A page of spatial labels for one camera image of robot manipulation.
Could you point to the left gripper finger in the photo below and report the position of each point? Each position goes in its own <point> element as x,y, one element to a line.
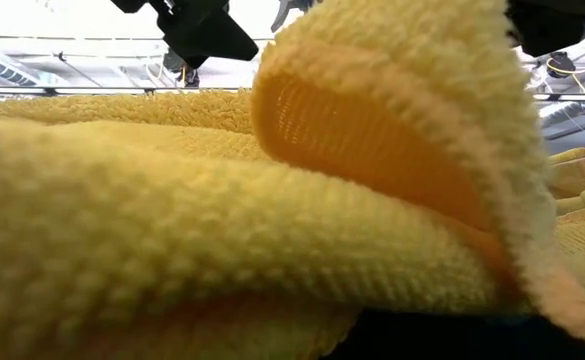
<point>197,30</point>

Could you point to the yellow microfiber towel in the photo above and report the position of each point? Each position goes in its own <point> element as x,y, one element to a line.
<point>569,156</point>
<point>574,180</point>
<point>172,225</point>

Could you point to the corrugated ceiling air duct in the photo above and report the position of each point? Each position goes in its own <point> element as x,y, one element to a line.
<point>562,114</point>
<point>2,67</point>

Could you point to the long black ceiling rail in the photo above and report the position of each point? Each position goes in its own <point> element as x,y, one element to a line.
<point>97,90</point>

